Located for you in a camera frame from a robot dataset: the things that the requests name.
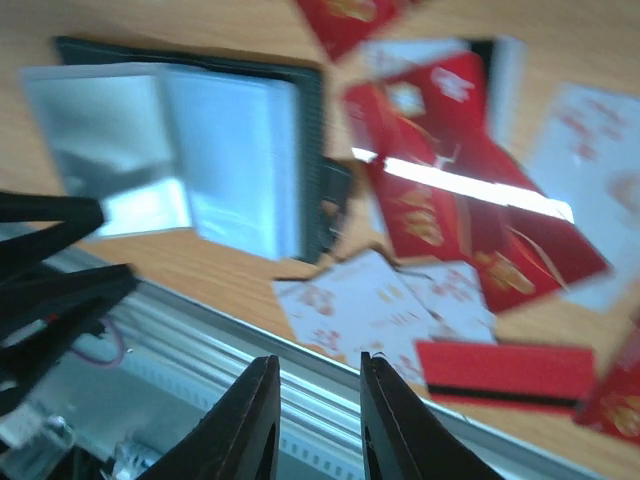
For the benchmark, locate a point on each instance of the red VIP card centre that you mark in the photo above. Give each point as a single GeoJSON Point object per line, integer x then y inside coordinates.
{"type": "Point", "coordinates": [341, 25]}

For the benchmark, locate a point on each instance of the red card centre pile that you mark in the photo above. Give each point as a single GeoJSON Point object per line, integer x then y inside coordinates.
{"type": "Point", "coordinates": [447, 191]}

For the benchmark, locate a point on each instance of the red card magnetic stripe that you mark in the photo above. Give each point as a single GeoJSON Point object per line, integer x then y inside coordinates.
{"type": "Point", "coordinates": [521, 376]}

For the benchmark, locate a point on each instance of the white card upper pile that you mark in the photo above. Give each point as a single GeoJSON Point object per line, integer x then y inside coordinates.
{"type": "Point", "coordinates": [587, 155]}

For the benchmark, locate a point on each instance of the white card lower middle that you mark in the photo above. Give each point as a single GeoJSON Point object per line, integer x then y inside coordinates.
{"type": "Point", "coordinates": [451, 294]}

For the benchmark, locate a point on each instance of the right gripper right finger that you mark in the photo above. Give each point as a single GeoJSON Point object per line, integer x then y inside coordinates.
{"type": "Point", "coordinates": [401, 438]}

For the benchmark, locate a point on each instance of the grey slotted cable duct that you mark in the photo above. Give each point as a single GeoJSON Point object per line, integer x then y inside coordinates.
{"type": "Point", "coordinates": [298, 459]}

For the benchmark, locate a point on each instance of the red VIP card column lower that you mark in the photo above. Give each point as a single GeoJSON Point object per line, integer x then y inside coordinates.
{"type": "Point", "coordinates": [613, 408]}

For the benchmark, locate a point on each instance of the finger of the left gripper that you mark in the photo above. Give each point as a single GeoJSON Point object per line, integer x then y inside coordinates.
{"type": "Point", "coordinates": [72, 219]}
{"type": "Point", "coordinates": [73, 303]}

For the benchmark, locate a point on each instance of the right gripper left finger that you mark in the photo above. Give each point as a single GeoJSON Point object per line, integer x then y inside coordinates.
{"type": "Point", "coordinates": [238, 438]}

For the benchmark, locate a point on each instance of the black leather card holder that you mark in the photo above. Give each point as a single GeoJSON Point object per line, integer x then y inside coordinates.
{"type": "Point", "coordinates": [171, 140]}

